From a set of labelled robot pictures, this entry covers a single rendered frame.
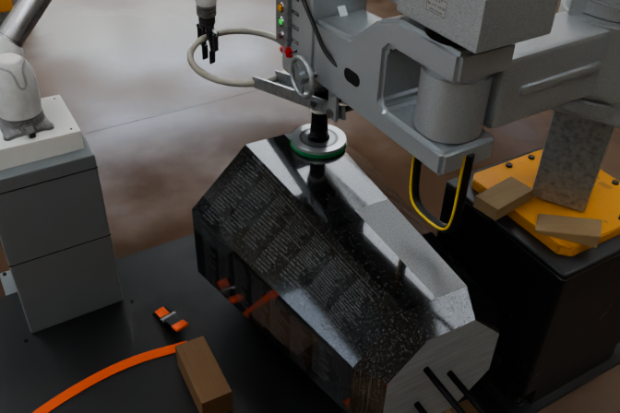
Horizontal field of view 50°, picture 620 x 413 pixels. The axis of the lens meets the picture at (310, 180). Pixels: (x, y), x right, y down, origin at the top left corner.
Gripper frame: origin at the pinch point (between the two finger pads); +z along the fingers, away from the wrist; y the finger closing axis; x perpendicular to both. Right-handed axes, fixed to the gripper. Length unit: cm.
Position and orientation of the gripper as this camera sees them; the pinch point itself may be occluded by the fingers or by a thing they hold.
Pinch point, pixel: (208, 54)
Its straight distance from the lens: 321.7
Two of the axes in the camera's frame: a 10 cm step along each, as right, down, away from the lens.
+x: 6.8, -4.4, 5.8
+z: -0.6, 7.6, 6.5
